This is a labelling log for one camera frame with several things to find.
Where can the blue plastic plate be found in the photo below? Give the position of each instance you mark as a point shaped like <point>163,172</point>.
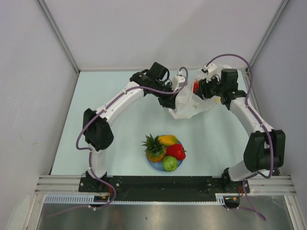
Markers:
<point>158,165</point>

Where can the white slotted cable duct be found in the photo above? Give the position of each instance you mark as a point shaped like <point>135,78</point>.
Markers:
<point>100,200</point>

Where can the fake mango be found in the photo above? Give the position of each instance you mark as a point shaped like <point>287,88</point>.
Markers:
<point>168,140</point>

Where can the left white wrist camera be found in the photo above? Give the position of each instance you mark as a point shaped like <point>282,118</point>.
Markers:
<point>179,81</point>

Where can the fake pineapple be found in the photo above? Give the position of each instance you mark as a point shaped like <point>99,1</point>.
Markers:
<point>155,151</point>

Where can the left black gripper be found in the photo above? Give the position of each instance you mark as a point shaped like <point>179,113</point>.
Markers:
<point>169,101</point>

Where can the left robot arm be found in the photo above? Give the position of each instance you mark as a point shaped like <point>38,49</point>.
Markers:
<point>97,123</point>

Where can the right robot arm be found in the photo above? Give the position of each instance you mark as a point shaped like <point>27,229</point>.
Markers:
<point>266,146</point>

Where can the aluminium frame rail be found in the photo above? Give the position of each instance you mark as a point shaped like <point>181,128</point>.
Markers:
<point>275,186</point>

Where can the fake green fruit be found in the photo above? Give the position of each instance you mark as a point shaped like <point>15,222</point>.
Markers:
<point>169,163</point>

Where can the white plastic bag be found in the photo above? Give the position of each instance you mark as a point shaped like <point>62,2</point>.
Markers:
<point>189,104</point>

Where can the fake red fruit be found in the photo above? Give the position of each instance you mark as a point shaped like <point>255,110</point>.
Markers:
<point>176,151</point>

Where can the fake red wax apple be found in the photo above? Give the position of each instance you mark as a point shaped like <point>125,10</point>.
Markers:
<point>195,86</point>

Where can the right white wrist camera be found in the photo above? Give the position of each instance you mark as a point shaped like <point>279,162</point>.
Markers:
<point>208,72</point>

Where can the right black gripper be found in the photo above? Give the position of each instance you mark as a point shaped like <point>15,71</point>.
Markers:
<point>203,91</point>

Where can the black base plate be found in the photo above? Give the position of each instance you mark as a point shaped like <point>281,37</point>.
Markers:
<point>173,188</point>

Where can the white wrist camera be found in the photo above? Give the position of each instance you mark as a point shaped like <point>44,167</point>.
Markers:
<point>208,72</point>
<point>179,81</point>

